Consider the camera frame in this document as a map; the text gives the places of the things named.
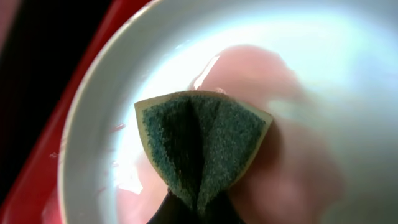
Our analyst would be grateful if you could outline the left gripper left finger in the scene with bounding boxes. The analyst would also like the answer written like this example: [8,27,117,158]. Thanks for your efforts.
[147,191,195,224]

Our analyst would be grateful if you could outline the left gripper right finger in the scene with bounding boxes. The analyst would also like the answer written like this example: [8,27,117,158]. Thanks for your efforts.
[198,191,245,224]

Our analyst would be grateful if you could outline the green yellow sponge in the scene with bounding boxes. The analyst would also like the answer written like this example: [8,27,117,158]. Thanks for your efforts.
[134,91,273,216]

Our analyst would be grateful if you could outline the light blue plate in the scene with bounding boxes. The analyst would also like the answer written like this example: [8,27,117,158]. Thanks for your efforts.
[58,0,397,223]

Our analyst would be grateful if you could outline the red plastic tray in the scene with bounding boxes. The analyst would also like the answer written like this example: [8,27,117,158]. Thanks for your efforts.
[1,0,146,223]

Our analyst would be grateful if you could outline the black tray with water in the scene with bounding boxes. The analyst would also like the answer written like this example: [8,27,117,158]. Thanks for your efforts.
[1,0,111,200]

